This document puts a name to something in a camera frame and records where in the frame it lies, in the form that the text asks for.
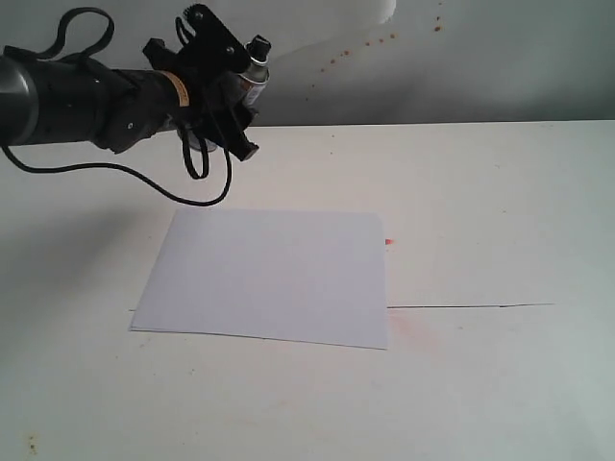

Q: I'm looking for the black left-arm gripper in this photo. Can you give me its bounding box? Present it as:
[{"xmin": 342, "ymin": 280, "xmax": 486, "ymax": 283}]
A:
[{"xmin": 110, "ymin": 38, "xmax": 258, "ymax": 161}]

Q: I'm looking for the silver spray paint can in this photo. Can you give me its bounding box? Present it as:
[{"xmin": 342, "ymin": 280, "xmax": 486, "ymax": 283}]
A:
[{"xmin": 187, "ymin": 35, "xmax": 271, "ymax": 152}]

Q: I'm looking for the white backdrop sheet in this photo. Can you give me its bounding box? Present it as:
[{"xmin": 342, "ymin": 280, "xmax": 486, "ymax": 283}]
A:
[{"xmin": 1, "ymin": 1, "xmax": 397, "ymax": 125}]

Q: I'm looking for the white paper sheet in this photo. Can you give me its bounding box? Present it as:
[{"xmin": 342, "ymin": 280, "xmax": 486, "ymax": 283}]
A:
[{"xmin": 131, "ymin": 209, "xmax": 388, "ymax": 350}]

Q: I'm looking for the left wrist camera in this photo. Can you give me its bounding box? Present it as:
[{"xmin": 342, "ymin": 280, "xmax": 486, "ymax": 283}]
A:
[{"xmin": 175, "ymin": 4, "xmax": 251, "ymax": 80}]

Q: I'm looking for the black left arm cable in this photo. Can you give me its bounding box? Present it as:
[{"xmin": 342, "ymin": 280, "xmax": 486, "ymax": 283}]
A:
[{"xmin": 0, "ymin": 7, "xmax": 234, "ymax": 207}]

